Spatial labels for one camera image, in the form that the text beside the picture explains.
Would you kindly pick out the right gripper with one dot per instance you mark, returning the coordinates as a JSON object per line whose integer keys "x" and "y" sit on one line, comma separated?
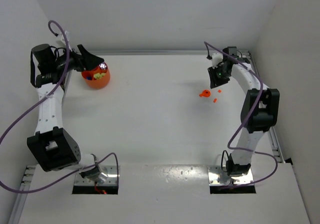
{"x": 217, "y": 78}

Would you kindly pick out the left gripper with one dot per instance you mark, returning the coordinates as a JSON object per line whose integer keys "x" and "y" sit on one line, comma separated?
{"x": 81, "y": 60}

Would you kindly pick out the purple lego brick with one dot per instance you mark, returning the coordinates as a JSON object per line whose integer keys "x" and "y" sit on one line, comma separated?
{"x": 103, "y": 66}

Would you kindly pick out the yellow-green lego brick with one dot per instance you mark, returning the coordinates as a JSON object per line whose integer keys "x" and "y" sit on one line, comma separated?
{"x": 98, "y": 76}

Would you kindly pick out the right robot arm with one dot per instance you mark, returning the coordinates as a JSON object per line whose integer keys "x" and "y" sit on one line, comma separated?
{"x": 259, "y": 111}

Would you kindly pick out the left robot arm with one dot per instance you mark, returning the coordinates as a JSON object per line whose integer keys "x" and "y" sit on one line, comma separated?
{"x": 51, "y": 145}

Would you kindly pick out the orange round lego piece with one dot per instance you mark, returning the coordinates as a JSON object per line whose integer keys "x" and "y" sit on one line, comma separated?
{"x": 206, "y": 93}

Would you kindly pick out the orange divided bowl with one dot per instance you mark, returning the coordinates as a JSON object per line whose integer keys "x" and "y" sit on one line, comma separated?
{"x": 96, "y": 84}

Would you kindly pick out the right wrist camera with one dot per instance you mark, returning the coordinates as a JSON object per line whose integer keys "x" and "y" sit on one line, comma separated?
{"x": 215, "y": 58}

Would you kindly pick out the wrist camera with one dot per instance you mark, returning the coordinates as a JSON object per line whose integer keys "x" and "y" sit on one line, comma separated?
{"x": 215, "y": 58}
{"x": 63, "y": 40}

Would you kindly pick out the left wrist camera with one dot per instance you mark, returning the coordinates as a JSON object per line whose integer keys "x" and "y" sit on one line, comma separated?
{"x": 63, "y": 40}

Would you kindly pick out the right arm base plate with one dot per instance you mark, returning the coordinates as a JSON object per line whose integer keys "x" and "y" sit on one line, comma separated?
{"x": 217, "y": 177}

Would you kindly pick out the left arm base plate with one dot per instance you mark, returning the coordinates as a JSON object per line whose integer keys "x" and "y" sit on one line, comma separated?
{"x": 104, "y": 175}

